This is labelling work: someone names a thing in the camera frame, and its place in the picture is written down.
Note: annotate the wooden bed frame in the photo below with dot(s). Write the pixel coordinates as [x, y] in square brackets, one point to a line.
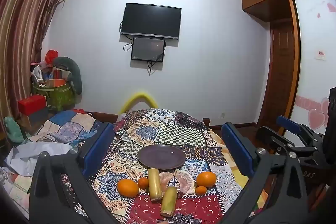
[105, 116]

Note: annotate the red box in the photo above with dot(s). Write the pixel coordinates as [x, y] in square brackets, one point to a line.
[31, 104]

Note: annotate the striped brown curtain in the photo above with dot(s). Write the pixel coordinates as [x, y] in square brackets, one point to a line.
[23, 29]

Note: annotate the red plastic bag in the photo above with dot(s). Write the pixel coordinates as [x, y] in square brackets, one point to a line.
[51, 55]

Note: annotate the patchwork bed quilt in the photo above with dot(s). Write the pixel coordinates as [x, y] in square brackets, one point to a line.
[68, 127]

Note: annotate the small tangerine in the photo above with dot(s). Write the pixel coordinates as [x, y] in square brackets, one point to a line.
[143, 183]
[201, 190]

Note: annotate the peeled pomelo segment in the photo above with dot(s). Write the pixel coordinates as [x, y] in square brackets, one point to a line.
[166, 179]
[185, 182]

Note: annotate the small brown jujube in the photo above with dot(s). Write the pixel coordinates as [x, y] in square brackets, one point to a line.
[179, 194]

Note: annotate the white heart-print wardrobe door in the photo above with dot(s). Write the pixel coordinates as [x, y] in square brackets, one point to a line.
[315, 29]

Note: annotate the patterned patchwork tablecloth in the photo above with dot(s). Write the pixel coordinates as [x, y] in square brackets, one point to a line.
[162, 129]

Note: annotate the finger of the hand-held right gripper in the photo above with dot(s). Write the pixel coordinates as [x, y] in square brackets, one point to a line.
[273, 141]
[288, 124]

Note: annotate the white wall socket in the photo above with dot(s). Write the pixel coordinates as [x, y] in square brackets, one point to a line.
[222, 115]

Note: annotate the dark purple plate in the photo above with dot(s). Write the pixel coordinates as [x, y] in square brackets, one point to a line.
[161, 157]

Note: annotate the black wall television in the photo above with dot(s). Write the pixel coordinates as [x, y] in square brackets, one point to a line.
[151, 19]

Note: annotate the brown wooden door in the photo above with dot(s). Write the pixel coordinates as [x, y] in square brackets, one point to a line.
[281, 69]

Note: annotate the small black wall monitor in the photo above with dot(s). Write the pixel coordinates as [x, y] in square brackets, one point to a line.
[147, 48]

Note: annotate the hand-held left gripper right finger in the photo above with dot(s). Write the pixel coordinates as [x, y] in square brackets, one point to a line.
[236, 150]

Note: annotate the green cardboard box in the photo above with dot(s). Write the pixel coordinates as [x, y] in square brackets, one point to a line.
[59, 96]

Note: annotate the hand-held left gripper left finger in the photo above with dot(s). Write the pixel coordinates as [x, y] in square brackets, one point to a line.
[98, 150]

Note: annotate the small wall sign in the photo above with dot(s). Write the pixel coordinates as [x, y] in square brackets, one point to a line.
[320, 54]

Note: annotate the peeled sugarcane piece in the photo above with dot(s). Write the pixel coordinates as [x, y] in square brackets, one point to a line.
[153, 184]
[168, 201]

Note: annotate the large orange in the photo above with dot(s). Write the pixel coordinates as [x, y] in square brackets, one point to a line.
[206, 178]
[127, 187]

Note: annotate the white crumpled cloth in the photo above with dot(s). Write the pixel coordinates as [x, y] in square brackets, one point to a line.
[34, 151]

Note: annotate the grey long pillow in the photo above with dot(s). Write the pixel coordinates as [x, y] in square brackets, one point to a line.
[73, 69]

